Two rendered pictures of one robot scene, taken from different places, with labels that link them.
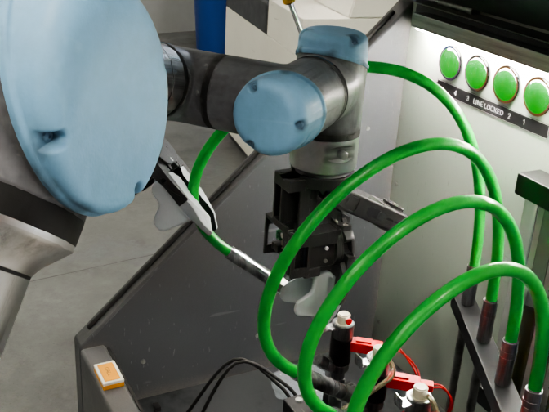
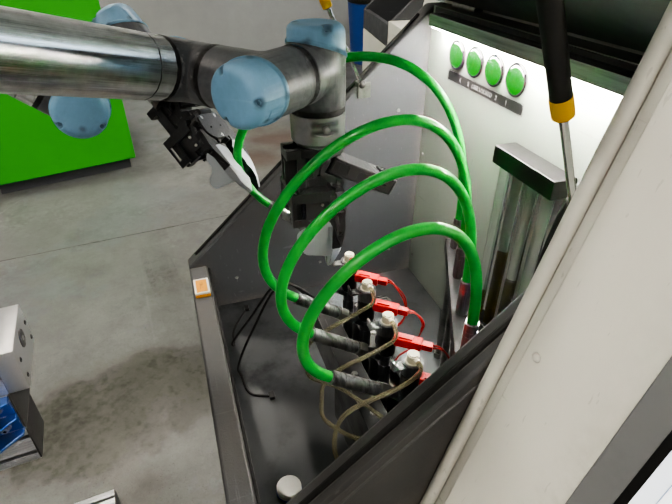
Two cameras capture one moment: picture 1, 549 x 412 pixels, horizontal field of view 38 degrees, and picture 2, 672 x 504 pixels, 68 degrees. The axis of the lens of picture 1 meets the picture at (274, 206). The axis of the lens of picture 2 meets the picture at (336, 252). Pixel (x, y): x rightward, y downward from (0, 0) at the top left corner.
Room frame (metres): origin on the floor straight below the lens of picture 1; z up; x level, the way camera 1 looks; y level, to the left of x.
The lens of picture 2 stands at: (0.18, -0.19, 1.59)
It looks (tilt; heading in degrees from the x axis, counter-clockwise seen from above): 34 degrees down; 10
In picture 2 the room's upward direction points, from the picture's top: straight up
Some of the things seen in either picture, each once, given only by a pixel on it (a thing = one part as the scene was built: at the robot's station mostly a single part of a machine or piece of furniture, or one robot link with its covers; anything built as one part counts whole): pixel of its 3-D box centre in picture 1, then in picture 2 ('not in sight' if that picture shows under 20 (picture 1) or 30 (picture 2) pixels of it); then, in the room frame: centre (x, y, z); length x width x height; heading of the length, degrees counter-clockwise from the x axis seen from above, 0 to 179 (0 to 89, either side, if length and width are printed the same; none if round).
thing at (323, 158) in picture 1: (325, 151); (318, 127); (0.83, -0.05, 1.35); 0.08 x 0.08 x 0.05
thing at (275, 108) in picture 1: (274, 102); (254, 85); (0.75, 0.01, 1.43); 0.11 x 0.11 x 0.08; 66
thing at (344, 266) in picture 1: (336, 270); (334, 221); (0.83, -0.08, 1.21); 0.05 x 0.02 x 0.09; 28
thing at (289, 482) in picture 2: not in sight; (289, 488); (0.61, -0.04, 0.84); 0.04 x 0.04 x 0.01
